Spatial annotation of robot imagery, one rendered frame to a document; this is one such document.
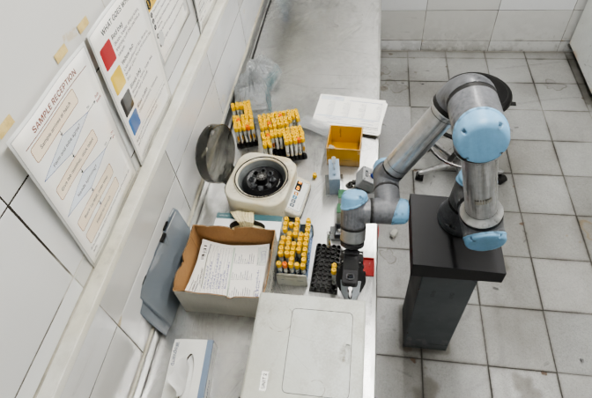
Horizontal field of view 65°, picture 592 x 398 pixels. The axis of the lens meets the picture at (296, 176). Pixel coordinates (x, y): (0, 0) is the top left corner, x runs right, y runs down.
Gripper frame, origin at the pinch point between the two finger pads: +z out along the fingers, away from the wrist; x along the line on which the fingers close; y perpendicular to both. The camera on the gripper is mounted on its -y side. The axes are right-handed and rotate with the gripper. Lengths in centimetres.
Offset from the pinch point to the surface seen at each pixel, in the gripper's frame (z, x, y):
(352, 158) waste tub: -30, 2, 51
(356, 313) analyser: -14.4, -2.2, -25.8
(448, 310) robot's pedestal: 31, -39, 44
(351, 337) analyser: -11.4, -1.2, -31.1
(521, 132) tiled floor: -7, -106, 197
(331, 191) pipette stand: -20.5, 9.2, 39.3
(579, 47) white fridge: -58, -153, 251
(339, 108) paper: -43, 10, 82
